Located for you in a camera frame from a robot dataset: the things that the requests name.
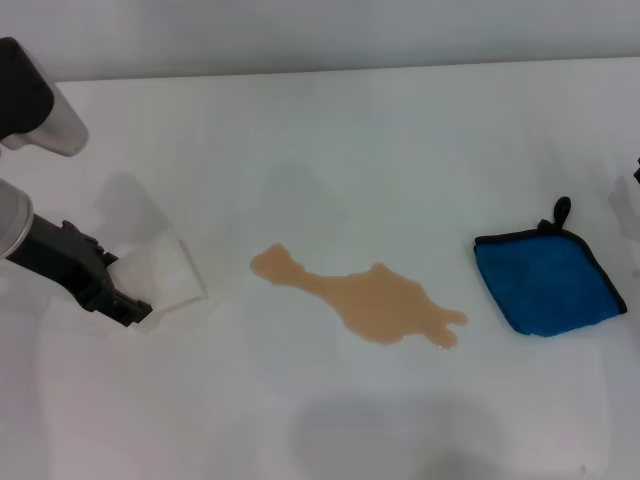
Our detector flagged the brown water stain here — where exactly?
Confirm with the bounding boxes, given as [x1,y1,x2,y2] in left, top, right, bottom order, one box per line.
[249,242,470,350]

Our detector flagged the white paper cup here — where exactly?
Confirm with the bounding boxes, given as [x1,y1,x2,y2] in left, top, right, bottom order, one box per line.
[104,227,209,314]

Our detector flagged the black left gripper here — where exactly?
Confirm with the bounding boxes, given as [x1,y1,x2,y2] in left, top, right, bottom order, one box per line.
[7,212,154,327]

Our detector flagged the blue rag with black trim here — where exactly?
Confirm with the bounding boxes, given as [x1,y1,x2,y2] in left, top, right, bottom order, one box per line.
[473,196,629,337]

